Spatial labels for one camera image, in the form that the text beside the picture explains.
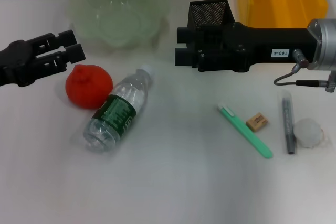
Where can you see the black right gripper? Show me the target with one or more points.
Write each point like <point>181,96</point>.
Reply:
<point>262,45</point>

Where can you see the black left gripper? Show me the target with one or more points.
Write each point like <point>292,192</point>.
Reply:
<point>15,61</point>

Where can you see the orange fruit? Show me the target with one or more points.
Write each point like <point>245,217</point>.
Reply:
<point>88,87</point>

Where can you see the clear green-label water bottle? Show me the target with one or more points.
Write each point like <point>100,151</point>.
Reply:
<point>118,108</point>

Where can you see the beige eraser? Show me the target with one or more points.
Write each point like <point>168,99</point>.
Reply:
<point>257,122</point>

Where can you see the grey pen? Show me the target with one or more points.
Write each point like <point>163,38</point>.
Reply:
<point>288,124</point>

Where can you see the white paper ball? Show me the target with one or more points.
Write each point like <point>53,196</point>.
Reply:
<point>307,133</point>

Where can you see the black mesh pen holder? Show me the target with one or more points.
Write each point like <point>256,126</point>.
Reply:
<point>208,11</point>

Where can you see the pale green glass fruit bowl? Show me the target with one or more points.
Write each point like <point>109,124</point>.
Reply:
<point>118,16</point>

